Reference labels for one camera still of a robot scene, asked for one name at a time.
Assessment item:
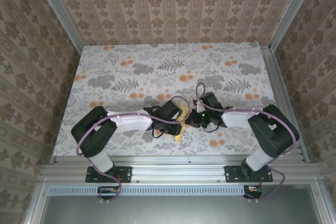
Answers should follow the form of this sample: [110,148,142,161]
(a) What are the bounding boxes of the aluminium corner post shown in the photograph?
[267,0,316,51]
[30,0,85,53]

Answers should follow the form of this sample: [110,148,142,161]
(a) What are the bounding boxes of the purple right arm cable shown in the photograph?
[195,82,300,204]

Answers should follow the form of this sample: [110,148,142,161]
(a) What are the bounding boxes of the thin black left gripper cable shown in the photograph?
[152,129,169,140]

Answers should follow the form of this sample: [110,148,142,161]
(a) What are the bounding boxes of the grey slotted cable duct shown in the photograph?
[48,185,246,196]

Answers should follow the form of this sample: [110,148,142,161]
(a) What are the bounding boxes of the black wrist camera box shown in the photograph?
[159,101,180,120]
[201,92,221,110]

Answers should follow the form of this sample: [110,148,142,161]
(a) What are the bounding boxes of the aluminium table edge rail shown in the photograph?
[36,155,321,184]

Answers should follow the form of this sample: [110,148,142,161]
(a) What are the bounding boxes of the grey metal sheet panel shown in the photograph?
[41,195,320,224]

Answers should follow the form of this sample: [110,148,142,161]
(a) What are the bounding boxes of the pale yellow paper sheet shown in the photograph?
[174,101,191,144]

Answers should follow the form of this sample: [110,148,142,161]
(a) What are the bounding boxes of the aluminium lower frame bar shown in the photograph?
[309,183,332,224]
[25,182,50,224]

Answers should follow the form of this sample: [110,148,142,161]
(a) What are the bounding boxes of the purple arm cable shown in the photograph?
[75,95,192,205]
[195,82,300,204]

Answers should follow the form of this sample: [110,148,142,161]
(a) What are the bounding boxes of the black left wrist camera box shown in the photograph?
[159,101,180,120]

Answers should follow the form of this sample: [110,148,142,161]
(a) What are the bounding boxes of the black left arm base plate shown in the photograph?
[86,165,133,184]

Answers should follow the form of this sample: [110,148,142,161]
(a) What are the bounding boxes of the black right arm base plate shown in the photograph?
[224,165,274,184]

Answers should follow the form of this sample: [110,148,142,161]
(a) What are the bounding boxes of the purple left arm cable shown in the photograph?
[75,95,192,205]

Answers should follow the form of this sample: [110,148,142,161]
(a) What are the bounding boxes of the aluminium side rail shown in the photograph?
[259,45,310,163]

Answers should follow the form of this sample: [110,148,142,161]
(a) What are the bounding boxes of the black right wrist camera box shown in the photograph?
[201,92,221,110]

